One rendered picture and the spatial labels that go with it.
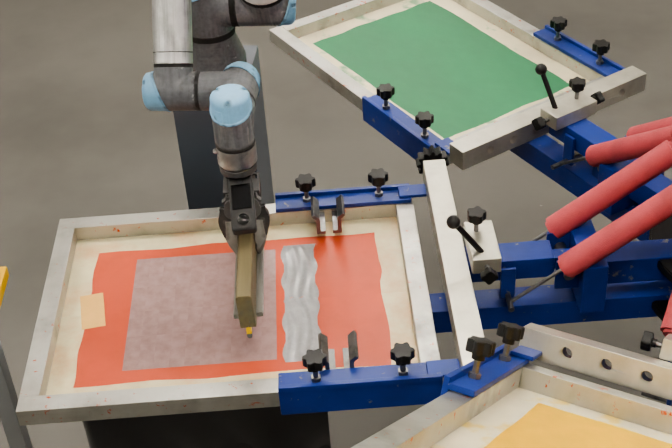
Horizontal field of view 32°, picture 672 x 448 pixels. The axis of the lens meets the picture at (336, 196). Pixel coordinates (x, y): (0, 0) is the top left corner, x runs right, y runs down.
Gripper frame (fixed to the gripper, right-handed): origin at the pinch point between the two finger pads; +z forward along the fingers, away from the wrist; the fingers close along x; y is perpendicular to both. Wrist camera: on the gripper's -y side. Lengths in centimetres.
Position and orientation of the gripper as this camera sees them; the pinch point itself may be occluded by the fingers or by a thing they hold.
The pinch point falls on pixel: (247, 250)
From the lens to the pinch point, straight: 233.6
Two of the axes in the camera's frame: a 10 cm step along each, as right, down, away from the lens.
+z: 0.5, 8.0, 6.0
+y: -0.5, -5.9, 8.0
